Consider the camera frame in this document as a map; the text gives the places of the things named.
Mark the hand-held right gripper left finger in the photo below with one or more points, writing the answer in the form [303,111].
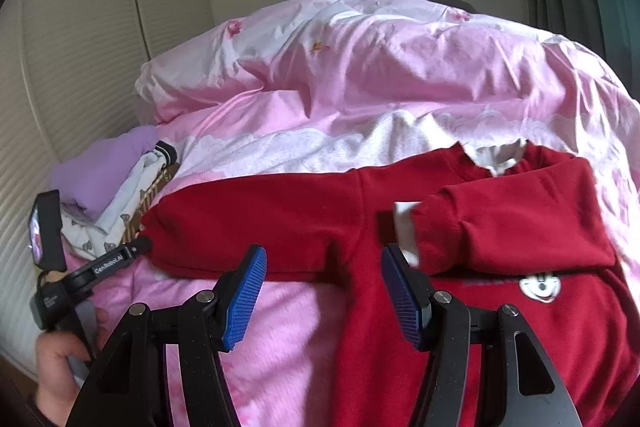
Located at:
[246,297]

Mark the brown patterned cloth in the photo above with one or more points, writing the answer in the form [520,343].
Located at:
[150,192]

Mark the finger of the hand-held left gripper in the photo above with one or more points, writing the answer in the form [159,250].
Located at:
[136,246]

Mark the white printed garment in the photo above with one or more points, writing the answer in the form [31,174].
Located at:
[112,224]

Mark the purple folded garment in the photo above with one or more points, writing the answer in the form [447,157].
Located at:
[100,172]

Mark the red sweater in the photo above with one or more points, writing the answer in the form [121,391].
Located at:
[300,217]

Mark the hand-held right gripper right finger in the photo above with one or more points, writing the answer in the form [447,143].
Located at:
[402,302]

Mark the grey headboard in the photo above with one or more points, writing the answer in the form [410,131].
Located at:
[440,1]

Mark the person's left hand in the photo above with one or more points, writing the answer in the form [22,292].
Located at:
[57,367]

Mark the pink floral duvet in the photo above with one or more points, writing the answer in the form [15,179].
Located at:
[375,72]

